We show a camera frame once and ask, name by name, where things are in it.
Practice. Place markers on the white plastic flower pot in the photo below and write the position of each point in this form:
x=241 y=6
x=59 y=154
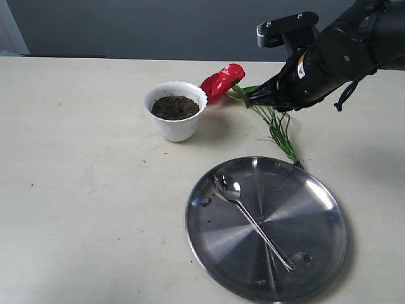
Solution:
x=176 y=130

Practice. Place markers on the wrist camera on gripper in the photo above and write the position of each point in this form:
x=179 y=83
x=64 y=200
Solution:
x=294 y=32

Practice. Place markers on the dark soil in pot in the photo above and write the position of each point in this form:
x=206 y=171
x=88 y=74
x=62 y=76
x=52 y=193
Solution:
x=174 y=108

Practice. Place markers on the steel spork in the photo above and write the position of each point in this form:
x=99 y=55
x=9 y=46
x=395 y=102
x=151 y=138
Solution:
x=229 y=190

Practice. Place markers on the red artificial flower plant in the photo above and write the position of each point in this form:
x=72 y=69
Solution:
x=226 y=83

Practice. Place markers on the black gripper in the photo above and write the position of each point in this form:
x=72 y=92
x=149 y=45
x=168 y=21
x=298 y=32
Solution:
x=308 y=77

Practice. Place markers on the round steel plate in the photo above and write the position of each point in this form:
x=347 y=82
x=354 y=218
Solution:
x=297 y=212

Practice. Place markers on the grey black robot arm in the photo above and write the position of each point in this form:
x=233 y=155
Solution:
x=367 y=37

